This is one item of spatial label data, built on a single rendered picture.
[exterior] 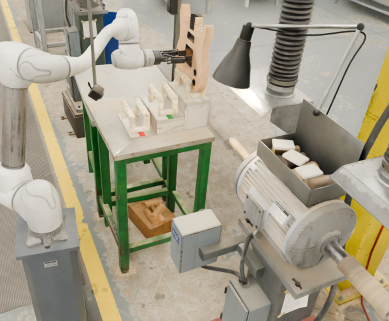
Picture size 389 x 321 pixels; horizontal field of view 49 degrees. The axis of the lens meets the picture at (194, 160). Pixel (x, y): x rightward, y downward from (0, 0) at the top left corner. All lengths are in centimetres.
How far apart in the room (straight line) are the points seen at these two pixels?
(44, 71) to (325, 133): 107
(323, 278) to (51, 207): 117
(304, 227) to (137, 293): 163
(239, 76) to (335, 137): 37
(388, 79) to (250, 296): 125
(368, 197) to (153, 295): 183
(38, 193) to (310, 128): 116
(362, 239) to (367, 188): 149
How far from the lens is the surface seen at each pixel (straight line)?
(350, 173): 118
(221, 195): 340
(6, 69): 189
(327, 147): 139
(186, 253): 156
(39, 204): 195
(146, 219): 297
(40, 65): 176
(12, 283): 289
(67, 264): 214
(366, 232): 259
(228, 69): 143
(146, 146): 224
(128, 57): 218
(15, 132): 199
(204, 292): 275
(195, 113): 236
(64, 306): 238
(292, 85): 151
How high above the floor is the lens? 218
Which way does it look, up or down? 36 degrees down
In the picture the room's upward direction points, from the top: 5 degrees clockwise
